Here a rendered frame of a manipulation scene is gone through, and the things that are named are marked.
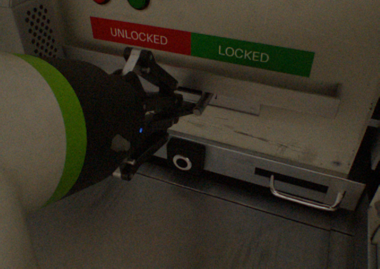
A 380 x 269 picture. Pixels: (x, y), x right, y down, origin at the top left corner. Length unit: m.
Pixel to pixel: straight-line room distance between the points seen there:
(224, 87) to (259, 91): 0.05
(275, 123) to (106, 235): 0.30
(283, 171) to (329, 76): 0.17
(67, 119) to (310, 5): 0.32
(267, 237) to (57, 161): 0.41
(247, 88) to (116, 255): 0.29
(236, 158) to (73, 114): 0.39
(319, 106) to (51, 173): 0.33
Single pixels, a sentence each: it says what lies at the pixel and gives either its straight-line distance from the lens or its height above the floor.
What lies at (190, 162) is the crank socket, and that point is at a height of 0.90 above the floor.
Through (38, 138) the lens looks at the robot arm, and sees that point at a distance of 0.17.
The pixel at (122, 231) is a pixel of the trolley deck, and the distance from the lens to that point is 0.55.
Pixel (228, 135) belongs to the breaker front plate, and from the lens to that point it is 0.54.
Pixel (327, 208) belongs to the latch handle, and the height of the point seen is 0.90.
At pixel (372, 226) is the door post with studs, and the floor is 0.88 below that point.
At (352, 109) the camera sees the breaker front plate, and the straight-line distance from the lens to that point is 0.49.
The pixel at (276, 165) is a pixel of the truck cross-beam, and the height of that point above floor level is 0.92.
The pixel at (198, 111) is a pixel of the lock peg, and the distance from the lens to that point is 0.46.
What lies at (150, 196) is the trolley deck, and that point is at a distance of 0.58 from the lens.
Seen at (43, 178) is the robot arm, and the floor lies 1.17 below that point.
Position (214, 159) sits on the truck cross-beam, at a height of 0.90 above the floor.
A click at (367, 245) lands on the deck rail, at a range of 0.49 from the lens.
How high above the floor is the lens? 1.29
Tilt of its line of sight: 38 degrees down
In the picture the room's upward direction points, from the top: straight up
